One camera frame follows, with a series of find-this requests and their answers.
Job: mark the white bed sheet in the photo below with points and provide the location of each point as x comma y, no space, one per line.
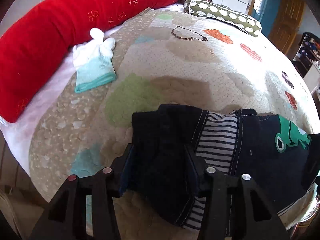
18,135

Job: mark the white and teal glove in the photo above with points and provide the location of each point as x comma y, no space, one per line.
93,62

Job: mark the wooden door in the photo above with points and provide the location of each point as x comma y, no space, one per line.
286,24

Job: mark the navy striped children's pants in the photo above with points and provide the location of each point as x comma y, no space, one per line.
282,158

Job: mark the olive white-dotted bolster pillow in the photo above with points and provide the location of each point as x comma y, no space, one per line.
207,9

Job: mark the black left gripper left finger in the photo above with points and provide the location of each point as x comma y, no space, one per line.
83,208

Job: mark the white shelf unit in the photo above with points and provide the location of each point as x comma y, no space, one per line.
312,78

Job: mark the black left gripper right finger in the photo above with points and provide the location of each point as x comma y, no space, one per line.
235,207

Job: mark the long red bolster pillow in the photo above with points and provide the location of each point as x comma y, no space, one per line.
33,47

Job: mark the black shoe rack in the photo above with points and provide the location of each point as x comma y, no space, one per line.
307,55

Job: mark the patchwork heart quilt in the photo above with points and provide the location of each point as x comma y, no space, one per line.
160,58

